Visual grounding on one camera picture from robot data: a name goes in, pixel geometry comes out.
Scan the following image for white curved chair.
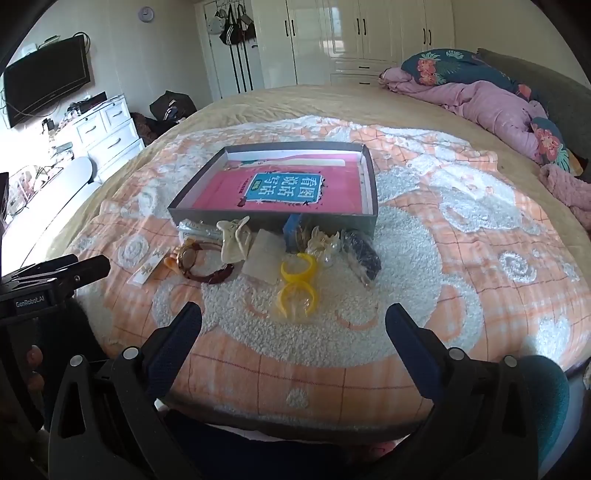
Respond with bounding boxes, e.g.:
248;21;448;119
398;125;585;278
0;157;96;278

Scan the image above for white drawer dresser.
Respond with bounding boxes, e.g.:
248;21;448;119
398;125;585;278
46;95;144;181

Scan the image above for small dark blue floral pillow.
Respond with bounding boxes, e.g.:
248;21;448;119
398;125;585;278
531;117;578;176

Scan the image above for yellow plastic ring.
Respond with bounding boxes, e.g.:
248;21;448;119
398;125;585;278
281;253;318;283
276;281;319;319

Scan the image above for person's left hand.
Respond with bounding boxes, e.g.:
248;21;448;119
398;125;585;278
25;344;47;400

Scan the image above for pink knitted towel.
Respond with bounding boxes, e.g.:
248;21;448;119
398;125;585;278
539;164;591;220

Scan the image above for large dark blue floral pillow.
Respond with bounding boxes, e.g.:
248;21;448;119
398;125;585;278
401;48;532;100

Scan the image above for cream hair claw clip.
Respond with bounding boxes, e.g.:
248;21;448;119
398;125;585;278
217;216;252;267

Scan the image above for black set-top box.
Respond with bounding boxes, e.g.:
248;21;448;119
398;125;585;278
69;92;107;114

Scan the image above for orange and white fluffy blanket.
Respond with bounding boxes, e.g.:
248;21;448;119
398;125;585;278
60;115;587;430

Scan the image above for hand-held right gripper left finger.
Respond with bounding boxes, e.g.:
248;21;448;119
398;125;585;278
48;301;204;480

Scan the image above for hanging black bags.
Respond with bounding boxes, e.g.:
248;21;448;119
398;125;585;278
219;4;257;45

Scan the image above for dark patterned bag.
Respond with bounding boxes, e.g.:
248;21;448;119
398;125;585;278
131;113;158;145

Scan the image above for bed with beige sheet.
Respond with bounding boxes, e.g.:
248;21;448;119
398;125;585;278
46;83;591;370

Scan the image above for grey padded headboard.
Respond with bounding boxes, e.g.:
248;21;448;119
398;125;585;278
478;48;591;162

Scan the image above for black bag on floor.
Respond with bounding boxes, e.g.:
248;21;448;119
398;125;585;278
148;91;198;123

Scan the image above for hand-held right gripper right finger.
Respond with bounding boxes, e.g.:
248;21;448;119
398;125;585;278
385;302;555;480

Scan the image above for dark hair ties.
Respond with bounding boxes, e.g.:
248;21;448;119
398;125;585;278
342;231;383;289

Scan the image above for small blue box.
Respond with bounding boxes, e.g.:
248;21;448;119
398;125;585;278
283;215;308;254

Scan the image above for grey shallow cardboard box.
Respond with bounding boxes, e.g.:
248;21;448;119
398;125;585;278
167;142;380;235

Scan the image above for pink duvet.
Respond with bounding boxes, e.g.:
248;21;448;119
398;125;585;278
379;67;550;164

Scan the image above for clear plastic packet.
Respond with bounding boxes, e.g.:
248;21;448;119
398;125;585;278
178;219;222;241

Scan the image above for teal garment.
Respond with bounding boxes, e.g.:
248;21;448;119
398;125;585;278
517;354;571;467

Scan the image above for pink book with blue label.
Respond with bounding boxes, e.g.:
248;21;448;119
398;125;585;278
191;157;365;214

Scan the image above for cream square packet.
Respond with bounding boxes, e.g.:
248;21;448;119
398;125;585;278
242;229;287;282

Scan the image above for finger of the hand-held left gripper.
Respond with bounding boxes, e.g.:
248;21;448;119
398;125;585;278
0;253;79;280
9;256;112;301

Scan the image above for white glossy wardrobe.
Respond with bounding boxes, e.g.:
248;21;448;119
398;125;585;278
194;0;455;97

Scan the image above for black flat television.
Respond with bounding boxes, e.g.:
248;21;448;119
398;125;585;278
4;36;92;129

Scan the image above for white card with gold brooch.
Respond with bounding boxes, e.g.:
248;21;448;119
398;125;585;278
130;249;169;287

